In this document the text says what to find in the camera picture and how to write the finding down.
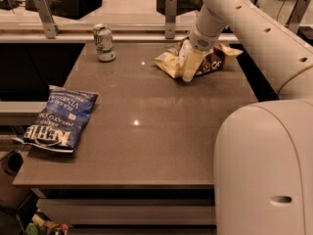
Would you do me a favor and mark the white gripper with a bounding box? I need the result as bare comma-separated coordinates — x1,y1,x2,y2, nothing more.
178,24,219,82

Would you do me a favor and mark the brown and yellow chip bag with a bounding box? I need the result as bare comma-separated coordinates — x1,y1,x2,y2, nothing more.
154,37,242,78

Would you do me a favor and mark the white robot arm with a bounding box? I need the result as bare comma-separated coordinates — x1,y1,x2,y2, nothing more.
190,0,313,235

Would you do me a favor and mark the blue Kettle chip bag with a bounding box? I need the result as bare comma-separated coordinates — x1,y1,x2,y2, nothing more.
14,85,98,154

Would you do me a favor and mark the green and white soda can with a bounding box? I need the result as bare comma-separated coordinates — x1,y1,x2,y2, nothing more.
93,23,115,62

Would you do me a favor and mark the grey drawer cabinet under table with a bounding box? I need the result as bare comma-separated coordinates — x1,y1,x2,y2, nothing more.
37,189,216,231

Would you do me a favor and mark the dark bin with hole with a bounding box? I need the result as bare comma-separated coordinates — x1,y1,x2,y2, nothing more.
0,151,34,215

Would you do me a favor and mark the colourful snack packets pile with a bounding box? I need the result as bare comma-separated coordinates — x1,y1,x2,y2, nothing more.
23,212,69,235

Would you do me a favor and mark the middle metal glass bracket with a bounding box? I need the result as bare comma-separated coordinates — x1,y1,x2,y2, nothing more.
164,0,177,39

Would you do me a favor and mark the left metal glass bracket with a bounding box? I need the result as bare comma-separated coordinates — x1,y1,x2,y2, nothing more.
33,0,60,39

